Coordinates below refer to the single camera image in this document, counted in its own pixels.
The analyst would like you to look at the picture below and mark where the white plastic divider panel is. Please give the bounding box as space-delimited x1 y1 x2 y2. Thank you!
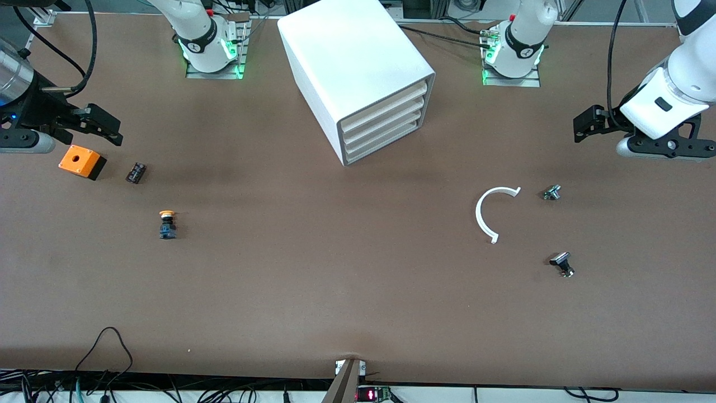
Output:
341 94 429 146

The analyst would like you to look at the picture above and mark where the orange mushroom push button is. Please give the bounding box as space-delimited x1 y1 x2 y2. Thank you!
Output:
158 209 179 241

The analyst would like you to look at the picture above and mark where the black flat-head push button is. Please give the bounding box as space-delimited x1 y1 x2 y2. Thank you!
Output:
549 251 576 279

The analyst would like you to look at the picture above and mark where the white plastic drawer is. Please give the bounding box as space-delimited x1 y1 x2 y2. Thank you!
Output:
340 80 429 134
343 119 429 164
342 108 429 156

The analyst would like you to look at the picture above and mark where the white drawer cabinet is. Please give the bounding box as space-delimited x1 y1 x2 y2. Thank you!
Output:
277 0 436 167

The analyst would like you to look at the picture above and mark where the small red LED display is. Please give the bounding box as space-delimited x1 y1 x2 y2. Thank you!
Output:
356 385 393 403

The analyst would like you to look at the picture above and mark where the orange button enclosure box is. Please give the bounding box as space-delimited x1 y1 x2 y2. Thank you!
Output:
58 144 107 181

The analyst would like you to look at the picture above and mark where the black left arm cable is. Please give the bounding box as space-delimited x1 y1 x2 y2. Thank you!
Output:
606 0 630 133

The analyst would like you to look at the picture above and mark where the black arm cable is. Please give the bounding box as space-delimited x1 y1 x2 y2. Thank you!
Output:
11 0 99 99
606 0 630 133

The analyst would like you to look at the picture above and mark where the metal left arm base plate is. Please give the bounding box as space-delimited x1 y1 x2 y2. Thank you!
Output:
482 34 542 88

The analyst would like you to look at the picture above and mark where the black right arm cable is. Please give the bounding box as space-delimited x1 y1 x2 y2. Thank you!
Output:
11 0 99 99

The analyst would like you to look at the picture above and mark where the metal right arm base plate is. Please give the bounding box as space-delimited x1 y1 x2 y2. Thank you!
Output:
185 14 250 81

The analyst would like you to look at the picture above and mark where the white curved plastic ring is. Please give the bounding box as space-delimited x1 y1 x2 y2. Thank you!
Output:
475 186 522 245

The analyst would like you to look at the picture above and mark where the black base power cable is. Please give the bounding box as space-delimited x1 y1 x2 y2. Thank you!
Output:
398 25 500 46

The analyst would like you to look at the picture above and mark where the black looped table cable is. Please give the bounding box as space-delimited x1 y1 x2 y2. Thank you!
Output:
72 327 135 388

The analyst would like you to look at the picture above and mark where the black cable bundle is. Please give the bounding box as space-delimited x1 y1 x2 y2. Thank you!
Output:
0 368 317 403

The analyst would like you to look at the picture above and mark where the grey metal camera post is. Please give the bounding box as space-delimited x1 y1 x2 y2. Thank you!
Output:
321 358 368 403

